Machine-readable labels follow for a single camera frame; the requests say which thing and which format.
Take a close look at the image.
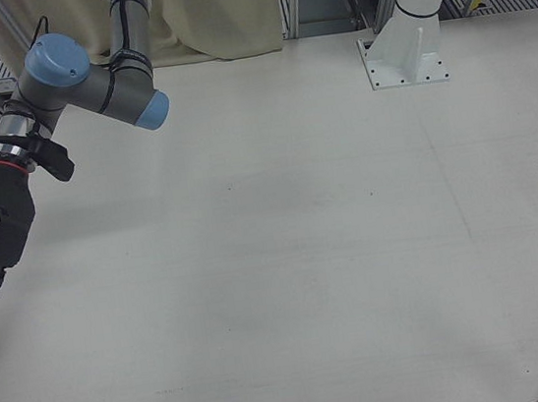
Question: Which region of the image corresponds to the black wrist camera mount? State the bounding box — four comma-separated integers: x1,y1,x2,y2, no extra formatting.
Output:
25,130,78,188

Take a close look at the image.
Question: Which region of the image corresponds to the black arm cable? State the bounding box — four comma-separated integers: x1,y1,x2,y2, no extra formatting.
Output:
28,16,54,48

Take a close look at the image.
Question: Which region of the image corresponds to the beige fabric curtain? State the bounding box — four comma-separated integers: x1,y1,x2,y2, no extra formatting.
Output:
0,0,286,91

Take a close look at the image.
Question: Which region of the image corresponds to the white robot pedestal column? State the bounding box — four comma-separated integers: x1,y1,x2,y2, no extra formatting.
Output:
351,0,482,93

